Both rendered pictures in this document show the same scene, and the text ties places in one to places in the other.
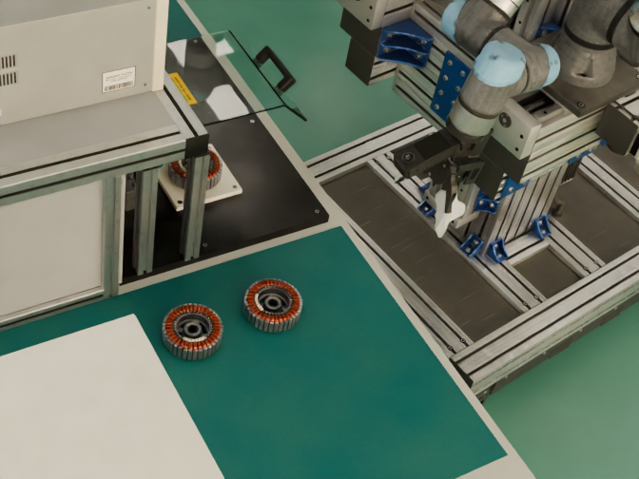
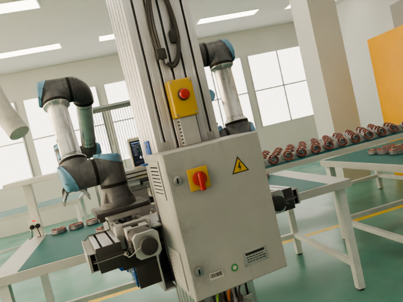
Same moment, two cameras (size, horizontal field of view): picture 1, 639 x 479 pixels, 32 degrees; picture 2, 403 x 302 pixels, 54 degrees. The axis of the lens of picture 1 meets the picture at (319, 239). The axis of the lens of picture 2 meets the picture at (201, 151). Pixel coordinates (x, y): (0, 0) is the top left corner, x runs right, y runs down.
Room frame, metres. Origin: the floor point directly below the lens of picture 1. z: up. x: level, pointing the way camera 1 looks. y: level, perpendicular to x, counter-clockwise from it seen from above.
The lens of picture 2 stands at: (3.11, -1.79, 1.28)
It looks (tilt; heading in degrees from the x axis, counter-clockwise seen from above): 3 degrees down; 117
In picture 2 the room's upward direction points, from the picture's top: 13 degrees counter-clockwise
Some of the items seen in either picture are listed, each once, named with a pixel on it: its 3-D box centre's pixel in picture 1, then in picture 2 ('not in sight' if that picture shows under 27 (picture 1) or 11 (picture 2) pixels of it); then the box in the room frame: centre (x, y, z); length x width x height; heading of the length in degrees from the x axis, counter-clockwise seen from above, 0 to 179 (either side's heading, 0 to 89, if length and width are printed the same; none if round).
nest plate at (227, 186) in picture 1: (194, 176); not in sight; (1.66, 0.29, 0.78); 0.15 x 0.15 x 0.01; 39
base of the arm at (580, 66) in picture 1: (585, 46); (116, 193); (1.99, -0.46, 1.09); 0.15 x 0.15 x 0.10
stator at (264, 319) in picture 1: (272, 305); not in sight; (1.37, 0.06, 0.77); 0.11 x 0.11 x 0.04
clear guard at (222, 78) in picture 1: (205, 89); (147, 180); (1.64, 0.28, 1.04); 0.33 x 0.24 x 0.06; 129
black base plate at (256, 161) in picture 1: (164, 146); not in sight; (1.75, 0.37, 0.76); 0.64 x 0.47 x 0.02; 39
